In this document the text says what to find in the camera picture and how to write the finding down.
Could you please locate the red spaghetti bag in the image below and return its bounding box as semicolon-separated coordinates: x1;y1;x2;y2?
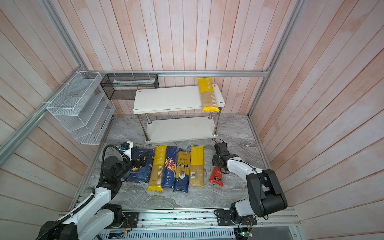
209;167;224;187

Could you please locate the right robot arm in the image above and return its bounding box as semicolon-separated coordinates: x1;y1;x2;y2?
212;154;288;226

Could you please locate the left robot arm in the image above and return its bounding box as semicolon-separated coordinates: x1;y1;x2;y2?
37;142;150;240

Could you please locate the blue Barilla pasta box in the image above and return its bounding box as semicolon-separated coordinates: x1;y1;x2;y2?
123;149;155;183

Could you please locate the white two-tier shelf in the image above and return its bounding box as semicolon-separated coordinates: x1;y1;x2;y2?
133;86;221;144

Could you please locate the yellow spaghetti bag with barcode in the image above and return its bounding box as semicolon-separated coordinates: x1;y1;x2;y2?
189;146;205;188

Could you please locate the yellow Pastatime spaghetti bag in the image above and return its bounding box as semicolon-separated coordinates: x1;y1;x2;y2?
147;145;168;191

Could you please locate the blue Barilla spaghetti box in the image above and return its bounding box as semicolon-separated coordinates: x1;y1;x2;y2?
161;147;179;189

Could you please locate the dark blue spaghetti bag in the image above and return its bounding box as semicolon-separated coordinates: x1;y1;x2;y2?
174;151;191;193

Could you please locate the black mesh basket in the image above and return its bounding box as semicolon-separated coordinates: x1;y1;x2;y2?
101;73;160;101

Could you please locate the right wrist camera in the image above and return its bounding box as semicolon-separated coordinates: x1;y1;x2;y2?
214;142;230;156

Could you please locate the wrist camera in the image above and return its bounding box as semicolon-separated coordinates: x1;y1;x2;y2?
120;141;134;161
214;142;230;156

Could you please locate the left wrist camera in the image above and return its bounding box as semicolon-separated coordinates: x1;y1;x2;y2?
120;141;134;161

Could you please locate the white wire mesh rack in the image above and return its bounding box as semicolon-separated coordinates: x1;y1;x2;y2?
47;72;115;145

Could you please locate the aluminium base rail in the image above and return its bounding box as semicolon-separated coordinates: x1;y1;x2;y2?
56;206;302;240

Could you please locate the aluminium frame back bar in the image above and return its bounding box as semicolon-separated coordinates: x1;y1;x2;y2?
98;70;269;78

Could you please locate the aluminium frame bar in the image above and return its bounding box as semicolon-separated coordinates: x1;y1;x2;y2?
98;70;269;78
1;66;85;167

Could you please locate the aluminium frame left bar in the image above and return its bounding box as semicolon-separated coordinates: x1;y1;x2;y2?
1;66;85;167

